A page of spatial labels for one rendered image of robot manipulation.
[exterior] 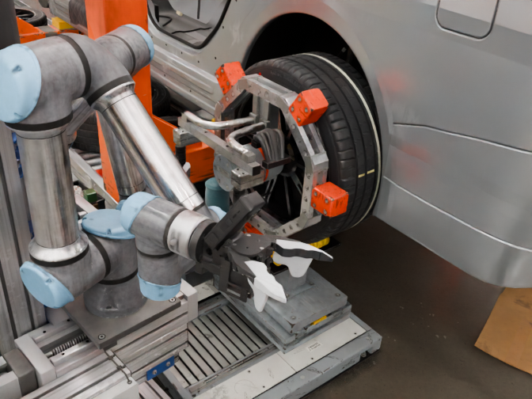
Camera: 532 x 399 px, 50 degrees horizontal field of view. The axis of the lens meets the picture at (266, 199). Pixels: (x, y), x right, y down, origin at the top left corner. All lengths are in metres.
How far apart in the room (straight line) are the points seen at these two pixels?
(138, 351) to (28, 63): 0.78
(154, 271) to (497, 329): 2.03
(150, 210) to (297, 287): 1.50
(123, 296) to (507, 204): 1.00
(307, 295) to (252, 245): 1.51
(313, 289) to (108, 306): 1.20
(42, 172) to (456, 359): 1.95
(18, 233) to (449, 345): 1.87
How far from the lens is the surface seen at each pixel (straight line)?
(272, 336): 2.34
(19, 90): 1.01
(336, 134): 1.78
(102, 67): 1.10
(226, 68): 2.03
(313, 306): 2.34
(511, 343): 2.77
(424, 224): 1.81
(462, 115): 1.63
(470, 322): 2.81
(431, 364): 2.55
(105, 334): 1.37
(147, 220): 0.96
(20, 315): 1.52
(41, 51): 1.05
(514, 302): 3.00
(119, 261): 1.32
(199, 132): 1.88
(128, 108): 1.11
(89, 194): 2.19
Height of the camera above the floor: 1.76
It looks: 31 degrees down
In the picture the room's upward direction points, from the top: 4 degrees clockwise
